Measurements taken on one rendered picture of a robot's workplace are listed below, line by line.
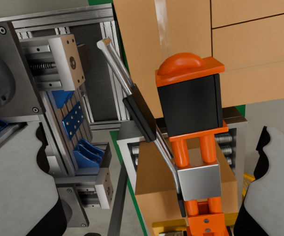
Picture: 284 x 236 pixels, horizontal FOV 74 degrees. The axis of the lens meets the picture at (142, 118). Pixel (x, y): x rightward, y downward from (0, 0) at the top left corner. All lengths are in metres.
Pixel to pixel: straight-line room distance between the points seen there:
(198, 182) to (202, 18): 0.76
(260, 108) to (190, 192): 1.59
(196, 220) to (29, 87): 0.47
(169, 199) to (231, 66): 0.67
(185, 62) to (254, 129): 1.76
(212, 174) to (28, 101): 0.46
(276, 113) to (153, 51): 1.32
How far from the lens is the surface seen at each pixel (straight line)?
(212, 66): 0.22
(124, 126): 1.18
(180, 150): 0.28
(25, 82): 0.55
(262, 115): 1.91
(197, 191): 0.33
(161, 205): 0.87
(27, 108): 0.58
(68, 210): 0.78
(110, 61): 0.22
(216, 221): 0.40
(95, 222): 2.85
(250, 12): 1.02
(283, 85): 1.18
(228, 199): 0.89
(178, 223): 0.64
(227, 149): 1.26
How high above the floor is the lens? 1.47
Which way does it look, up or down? 61 degrees down
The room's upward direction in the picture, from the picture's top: 175 degrees counter-clockwise
